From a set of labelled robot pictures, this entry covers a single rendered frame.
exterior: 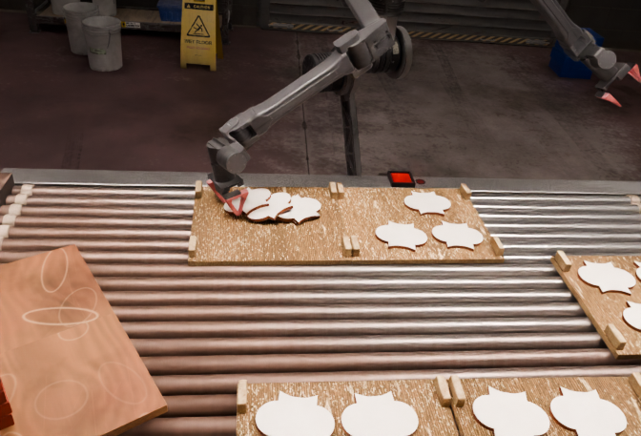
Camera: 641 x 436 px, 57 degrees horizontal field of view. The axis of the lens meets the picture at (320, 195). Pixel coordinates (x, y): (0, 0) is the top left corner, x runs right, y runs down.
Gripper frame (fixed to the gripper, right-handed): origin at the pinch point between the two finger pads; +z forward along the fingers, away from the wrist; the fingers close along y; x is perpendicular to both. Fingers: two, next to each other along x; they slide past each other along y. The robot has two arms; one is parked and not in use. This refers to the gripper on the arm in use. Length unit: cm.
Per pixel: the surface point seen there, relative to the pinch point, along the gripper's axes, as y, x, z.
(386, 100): 224, -222, 105
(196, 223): -1.8, 11.0, 0.0
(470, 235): -39, -52, 13
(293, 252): -23.6, -5.5, 5.1
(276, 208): -8.7, -9.4, 0.7
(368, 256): -33.4, -21.9, 8.7
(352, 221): -18.9, -27.0, 7.8
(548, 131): 131, -305, 128
